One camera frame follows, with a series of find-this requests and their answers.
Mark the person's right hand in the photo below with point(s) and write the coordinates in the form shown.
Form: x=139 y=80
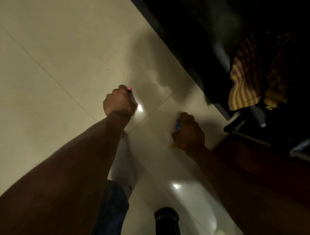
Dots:
x=190 y=136

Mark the person's left hand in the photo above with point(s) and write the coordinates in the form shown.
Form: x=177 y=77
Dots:
x=119 y=103

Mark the pink highlighter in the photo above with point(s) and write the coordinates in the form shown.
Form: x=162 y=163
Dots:
x=130 y=90

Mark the striped yellow cleaning cloth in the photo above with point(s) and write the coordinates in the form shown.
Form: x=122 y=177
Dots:
x=244 y=80

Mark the person's right forearm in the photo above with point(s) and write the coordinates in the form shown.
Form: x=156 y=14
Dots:
x=254 y=205

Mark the person's left forearm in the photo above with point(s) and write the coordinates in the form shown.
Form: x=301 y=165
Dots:
x=67 y=179

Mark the person's grey slipper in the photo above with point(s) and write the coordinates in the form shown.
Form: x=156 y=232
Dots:
x=123 y=167

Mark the black stool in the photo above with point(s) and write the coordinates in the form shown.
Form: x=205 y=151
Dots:
x=167 y=220

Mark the black shoe rack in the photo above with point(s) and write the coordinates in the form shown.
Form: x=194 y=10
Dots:
x=193 y=36

